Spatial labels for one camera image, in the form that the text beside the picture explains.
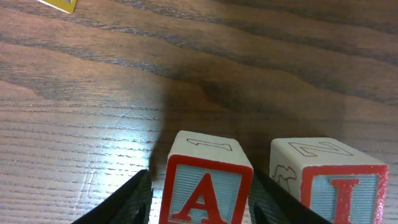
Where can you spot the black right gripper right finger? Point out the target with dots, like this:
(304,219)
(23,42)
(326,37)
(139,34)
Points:
(270,203)

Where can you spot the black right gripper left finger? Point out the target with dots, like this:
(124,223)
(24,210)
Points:
(130,204)

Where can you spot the red letter A block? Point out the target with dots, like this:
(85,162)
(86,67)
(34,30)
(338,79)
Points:
(207,180)

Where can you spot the red letter I block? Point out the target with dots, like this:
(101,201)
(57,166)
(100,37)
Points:
(336,181)

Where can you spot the yellow wooden block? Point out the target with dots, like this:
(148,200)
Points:
(67,6)

